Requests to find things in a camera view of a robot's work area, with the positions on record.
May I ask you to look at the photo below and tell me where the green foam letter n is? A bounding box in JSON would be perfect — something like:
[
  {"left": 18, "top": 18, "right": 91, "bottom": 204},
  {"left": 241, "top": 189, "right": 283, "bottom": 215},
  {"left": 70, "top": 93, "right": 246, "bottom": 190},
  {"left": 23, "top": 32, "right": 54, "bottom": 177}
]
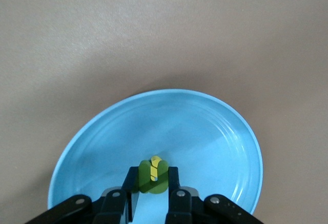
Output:
[{"left": 138, "top": 159, "right": 170, "bottom": 194}]

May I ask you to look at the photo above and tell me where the yellow foam letter s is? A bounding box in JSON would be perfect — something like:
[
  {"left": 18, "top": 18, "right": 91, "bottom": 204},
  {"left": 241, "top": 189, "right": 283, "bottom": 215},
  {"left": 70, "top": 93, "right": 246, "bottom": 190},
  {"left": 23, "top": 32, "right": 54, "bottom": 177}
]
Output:
[{"left": 150, "top": 156, "right": 162, "bottom": 181}]

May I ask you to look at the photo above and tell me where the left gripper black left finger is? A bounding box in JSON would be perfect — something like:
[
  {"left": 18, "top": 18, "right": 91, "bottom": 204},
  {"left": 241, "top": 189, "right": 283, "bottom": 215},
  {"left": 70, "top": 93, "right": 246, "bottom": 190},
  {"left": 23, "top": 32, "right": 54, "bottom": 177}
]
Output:
[{"left": 25, "top": 166, "right": 140, "bottom": 224}]

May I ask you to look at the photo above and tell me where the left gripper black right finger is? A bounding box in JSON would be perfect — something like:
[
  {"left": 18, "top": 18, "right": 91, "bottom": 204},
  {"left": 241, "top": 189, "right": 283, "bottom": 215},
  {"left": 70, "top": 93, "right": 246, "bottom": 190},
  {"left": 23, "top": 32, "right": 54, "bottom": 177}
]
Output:
[{"left": 165, "top": 166, "right": 264, "bottom": 224}]

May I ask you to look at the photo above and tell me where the blue round plate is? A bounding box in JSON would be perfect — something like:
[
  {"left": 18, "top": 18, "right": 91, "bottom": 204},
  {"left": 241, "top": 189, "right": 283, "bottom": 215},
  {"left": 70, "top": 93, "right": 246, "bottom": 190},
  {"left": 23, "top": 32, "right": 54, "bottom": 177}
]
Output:
[{"left": 47, "top": 88, "right": 264, "bottom": 224}]

